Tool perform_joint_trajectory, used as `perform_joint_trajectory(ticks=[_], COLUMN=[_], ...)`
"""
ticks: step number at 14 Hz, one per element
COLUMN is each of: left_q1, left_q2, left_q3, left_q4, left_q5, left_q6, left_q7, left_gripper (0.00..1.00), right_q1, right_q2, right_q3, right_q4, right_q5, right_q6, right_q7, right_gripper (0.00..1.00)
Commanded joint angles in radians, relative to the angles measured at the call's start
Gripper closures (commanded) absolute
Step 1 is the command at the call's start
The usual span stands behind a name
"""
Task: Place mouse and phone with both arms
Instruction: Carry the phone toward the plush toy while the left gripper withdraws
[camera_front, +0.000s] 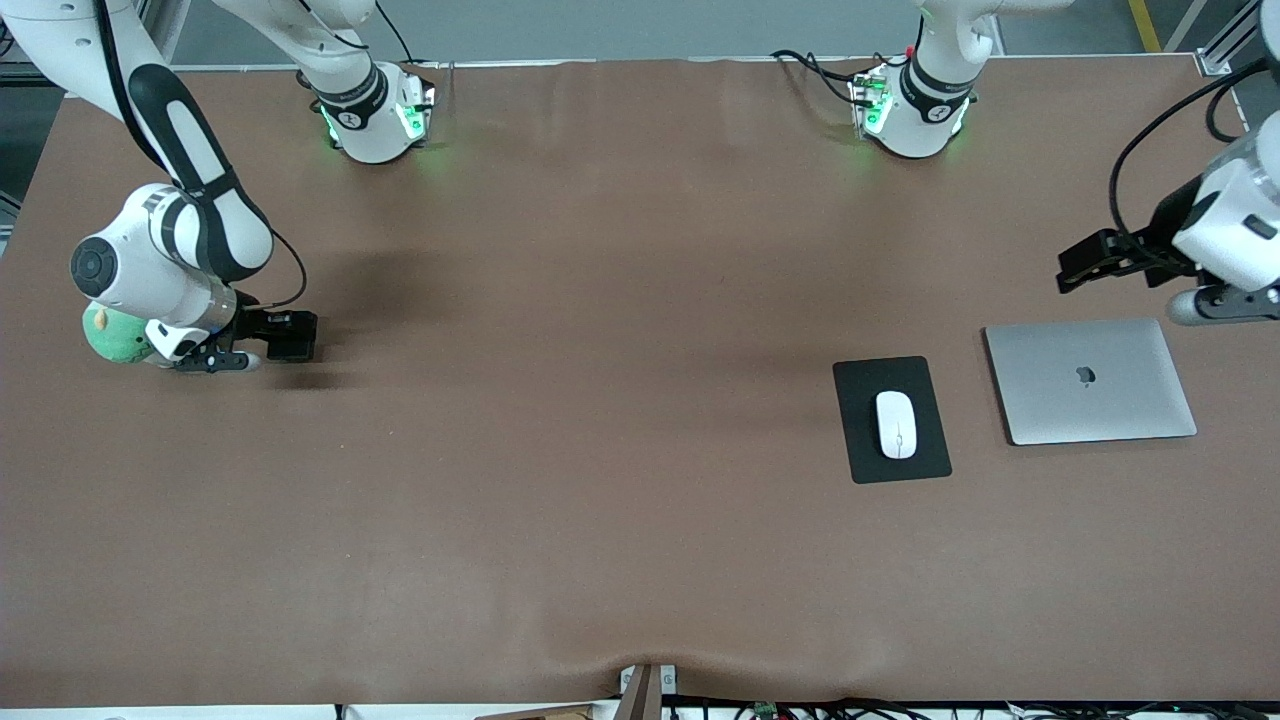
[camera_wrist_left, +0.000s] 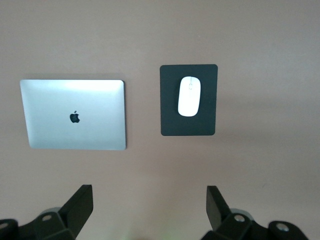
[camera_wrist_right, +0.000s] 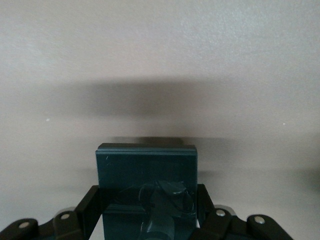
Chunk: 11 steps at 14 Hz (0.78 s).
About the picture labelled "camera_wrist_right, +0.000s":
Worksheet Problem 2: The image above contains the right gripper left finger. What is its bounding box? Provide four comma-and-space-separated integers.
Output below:
0, 185, 104, 240

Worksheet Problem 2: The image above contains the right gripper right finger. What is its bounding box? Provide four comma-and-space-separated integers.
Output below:
189, 183, 292, 240

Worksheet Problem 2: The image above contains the dark green square box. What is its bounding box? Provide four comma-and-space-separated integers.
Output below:
94, 142, 199, 240

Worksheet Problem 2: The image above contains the brown table cover mat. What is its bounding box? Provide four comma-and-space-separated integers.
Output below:
0, 0, 320, 240

